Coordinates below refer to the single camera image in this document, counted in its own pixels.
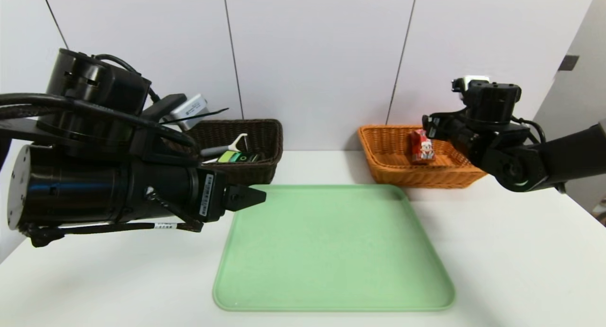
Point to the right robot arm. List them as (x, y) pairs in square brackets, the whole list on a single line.
[(530, 152)]

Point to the black pump bottle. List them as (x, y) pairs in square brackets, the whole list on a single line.
[(242, 157)]

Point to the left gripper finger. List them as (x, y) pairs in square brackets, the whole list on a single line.
[(244, 197)]

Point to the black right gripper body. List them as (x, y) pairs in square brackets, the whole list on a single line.
[(432, 127)]

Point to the orange wicker basket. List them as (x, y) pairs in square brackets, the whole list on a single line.
[(402, 171)]

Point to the white pen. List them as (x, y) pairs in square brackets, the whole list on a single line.
[(209, 161)]

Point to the dark brown wicker basket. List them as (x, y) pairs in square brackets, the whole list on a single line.
[(255, 142)]

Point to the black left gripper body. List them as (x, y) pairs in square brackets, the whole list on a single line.
[(211, 195)]

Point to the red cartoon milk carton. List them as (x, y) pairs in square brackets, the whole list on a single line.
[(421, 149)]

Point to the light green plastic tray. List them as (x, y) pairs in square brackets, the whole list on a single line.
[(331, 251)]

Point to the dark square wall fixture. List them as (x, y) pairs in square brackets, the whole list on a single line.
[(567, 63)]

